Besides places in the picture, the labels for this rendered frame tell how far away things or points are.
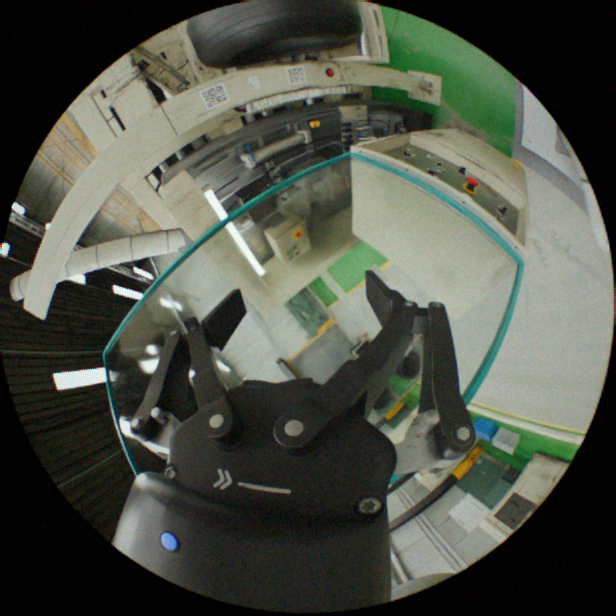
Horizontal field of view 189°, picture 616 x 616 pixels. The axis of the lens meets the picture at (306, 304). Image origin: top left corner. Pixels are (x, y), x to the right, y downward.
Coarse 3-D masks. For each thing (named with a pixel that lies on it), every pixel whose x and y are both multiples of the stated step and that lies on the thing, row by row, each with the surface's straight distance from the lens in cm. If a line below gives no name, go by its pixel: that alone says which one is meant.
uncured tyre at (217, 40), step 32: (256, 0) 71; (288, 0) 70; (320, 0) 73; (352, 0) 86; (192, 32) 85; (224, 32) 71; (256, 32) 68; (288, 32) 69; (320, 32) 73; (352, 32) 82; (224, 64) 88
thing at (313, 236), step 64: (320, 192) 43; (384, 192) 43; (192, 256) 44; (256, 256) 33; (320, 256) 29; (384, 256) 30; (448, 256) 35; (512, 256) 50; (128, 320) 56; (256, 320) 27; (320, 320) 24; (128, 384) 50; (192, 384) 32; (128, 448) 55
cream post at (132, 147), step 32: (288, 64) 81; (320, 64) 90; (352, 64) 103; (192, 96) 67; (256, 96) 72; (128, 128) 66; (160, 128) 65; (96, 160) 68; (128, 160) 65; (96, 192) 68; (64, 224) 75; (64, 256) 79; (32, 288) 93
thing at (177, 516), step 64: (256, 384) 8; (320, 384) 8; (192, 448) 8; (256, 448) 7; (320, 448) 6; (384, 448) 6; (128, 512) 5; (192, 512) 4; (256, 512) 4; (320, 512) 6; (384, 512) 6; (192, 576) 4; (256, 576) 4; (320, 576) 4; (384, 576) 6
